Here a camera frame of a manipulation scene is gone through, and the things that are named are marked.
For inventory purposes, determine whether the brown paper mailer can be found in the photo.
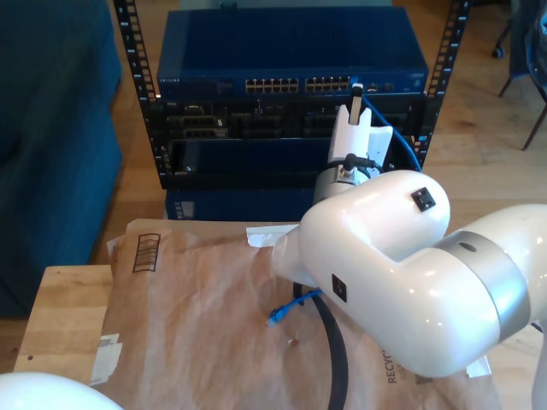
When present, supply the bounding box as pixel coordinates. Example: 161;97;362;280
85;217;503;410

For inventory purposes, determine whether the blue network cable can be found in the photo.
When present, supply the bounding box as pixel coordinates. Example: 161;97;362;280
267;76;424;330

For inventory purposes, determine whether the dark office chair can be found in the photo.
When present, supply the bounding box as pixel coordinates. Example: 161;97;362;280
491;0;547;153

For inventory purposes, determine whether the black rack frame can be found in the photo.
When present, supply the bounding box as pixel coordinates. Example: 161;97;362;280
111;0;471;191

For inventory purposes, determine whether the blue network switch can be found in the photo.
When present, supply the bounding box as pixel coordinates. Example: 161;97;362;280
156;7;430;98

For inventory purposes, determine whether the dark blue equipment case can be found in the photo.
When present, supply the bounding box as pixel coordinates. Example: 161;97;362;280
164;187;320;223

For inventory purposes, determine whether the black rack server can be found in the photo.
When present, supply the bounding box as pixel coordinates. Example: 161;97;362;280
144;96;428;142

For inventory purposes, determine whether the blue sofa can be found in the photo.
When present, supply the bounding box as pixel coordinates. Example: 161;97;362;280
0;0;125;319

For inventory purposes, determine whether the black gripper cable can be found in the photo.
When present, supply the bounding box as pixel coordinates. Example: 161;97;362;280
344;152;385;174

